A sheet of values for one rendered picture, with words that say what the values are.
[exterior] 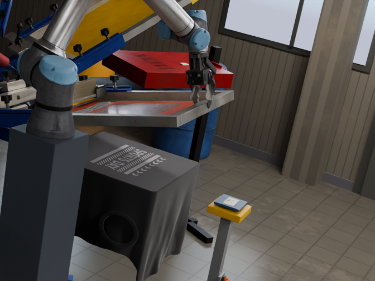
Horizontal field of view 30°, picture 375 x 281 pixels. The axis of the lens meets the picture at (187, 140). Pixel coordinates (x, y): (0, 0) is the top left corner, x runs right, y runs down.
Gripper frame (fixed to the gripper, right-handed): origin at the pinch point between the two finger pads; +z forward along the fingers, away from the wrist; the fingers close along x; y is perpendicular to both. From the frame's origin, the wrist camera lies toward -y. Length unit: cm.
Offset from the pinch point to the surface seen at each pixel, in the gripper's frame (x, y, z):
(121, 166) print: -32.4, 9.2, 23.2
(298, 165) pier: -45, -307, 106
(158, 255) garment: -22, 5, 61
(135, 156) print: -34.0, -5.4, 22.8
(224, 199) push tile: 10.8, 12.3, 33.1
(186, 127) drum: -128, -269, 67
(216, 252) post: 7, 14, 54
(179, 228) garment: -21, -16, 57
